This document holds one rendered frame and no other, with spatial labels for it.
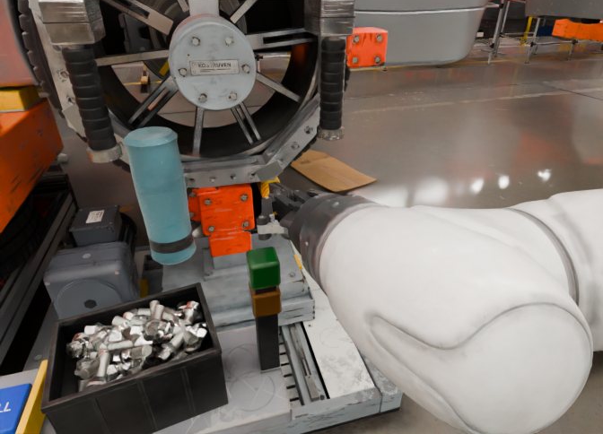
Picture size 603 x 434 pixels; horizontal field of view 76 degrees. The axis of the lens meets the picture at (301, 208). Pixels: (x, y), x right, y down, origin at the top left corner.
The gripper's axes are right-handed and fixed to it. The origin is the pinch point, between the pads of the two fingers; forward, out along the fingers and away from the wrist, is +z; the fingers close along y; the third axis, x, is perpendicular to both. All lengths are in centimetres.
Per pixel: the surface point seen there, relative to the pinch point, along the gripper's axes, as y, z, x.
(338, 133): -11.9, 4.9, -7.4
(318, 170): -67, 160, 28
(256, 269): 6.1, -7.6, 6.9
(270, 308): 4.6, -5.9, 13.6
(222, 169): 3.8, 31.8, 0.0
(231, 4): -9, 68, -41
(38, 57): 34, 36, -25
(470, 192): -134, 110, 43
